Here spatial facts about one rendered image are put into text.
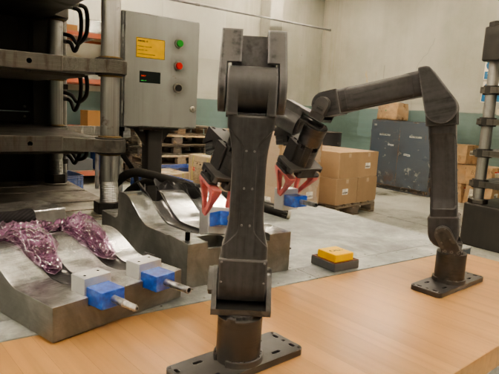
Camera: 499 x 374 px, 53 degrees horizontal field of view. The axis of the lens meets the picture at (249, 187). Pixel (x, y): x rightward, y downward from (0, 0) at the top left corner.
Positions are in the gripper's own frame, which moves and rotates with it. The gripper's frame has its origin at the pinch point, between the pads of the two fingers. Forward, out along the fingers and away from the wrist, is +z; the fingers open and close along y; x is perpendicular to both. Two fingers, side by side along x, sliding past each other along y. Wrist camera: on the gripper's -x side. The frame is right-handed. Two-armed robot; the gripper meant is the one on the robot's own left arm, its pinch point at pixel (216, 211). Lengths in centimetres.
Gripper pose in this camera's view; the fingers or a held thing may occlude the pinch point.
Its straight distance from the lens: 101.8
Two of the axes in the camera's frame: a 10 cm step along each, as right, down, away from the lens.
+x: 4.6, 4.9, -7.4
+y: -8.1, -0.9, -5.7
